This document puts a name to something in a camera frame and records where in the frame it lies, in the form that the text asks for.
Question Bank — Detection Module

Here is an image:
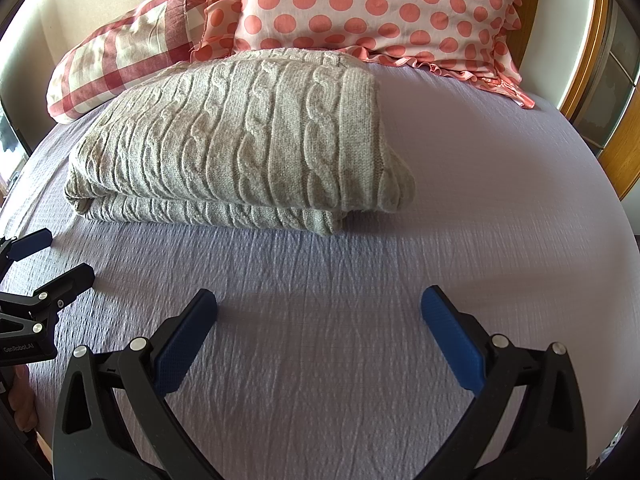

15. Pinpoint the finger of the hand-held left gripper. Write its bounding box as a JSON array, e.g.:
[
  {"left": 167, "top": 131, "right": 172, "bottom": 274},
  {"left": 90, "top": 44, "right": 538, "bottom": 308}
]
[
  {"left": 0, "top": 228, "right": 54, "bottom": 282},
  {"left": 0, "top": 262, "right": 96, "bottom": 322}
]

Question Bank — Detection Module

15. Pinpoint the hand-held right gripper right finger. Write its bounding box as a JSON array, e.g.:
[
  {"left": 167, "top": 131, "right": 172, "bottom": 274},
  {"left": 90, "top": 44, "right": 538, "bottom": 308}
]
[{"left": 420, "top": 285, "right": 587, "bottom": 480}]

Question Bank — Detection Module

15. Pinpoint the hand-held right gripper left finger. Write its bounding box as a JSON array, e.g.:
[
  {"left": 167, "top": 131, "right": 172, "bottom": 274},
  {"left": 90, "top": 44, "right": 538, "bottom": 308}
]
[{"left": 52, "top": 288, "right": 219, "bottom": 480}]

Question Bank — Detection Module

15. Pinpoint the grey cable-knit sweater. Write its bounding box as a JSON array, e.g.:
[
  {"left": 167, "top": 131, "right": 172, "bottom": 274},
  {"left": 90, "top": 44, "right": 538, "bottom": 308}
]
[{"left": 65, "top": 47, "right": 417, "bottom": 237}]

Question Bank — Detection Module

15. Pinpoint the person's left hand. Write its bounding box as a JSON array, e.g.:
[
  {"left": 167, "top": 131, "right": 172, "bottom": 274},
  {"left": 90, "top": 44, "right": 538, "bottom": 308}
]
[{"left": 7, "top": 364, "right": 39, "bottom": 434}]

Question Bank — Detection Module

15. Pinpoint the lilac bed sheet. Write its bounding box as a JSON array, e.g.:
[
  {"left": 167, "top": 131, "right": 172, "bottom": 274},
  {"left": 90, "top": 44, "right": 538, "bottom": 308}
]
[{"left": 0, "top": 60, "right": 637, "bottom": 480}]

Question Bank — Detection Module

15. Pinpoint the red plaid pillow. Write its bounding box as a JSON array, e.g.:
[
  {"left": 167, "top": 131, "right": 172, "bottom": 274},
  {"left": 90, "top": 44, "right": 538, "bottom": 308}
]
[{"left": 46, "top": 0, "right": 211, "bottom": 125}]

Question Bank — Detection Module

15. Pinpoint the wooden headboard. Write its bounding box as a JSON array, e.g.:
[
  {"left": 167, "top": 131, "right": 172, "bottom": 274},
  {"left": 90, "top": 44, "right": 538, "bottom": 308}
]
[{"left": 517, "top": 0, "right": 545, "bottom": 92}]

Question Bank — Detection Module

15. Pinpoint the pink polka dot pillow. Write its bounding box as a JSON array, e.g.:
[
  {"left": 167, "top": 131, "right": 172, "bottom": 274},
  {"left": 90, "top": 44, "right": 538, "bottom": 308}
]
[{"left": 190, "top": 0, "right": 539, "bottom": 110}]

